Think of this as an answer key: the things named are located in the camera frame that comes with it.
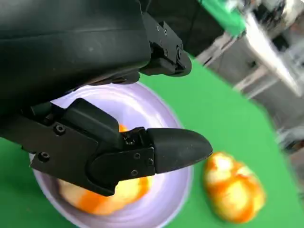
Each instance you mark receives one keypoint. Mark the silver aluminium frame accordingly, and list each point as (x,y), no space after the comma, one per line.
(261,61)

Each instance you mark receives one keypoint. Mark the orange white toy bread roll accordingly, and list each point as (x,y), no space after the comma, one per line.
(130,191)
(234,190)

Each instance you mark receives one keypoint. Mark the lilac plate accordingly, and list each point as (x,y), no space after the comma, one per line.
(147,111)

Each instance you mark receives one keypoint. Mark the green table cloth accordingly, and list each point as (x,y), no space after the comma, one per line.
(225,114)

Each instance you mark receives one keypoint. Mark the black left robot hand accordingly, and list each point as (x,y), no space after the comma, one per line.
(71,47)

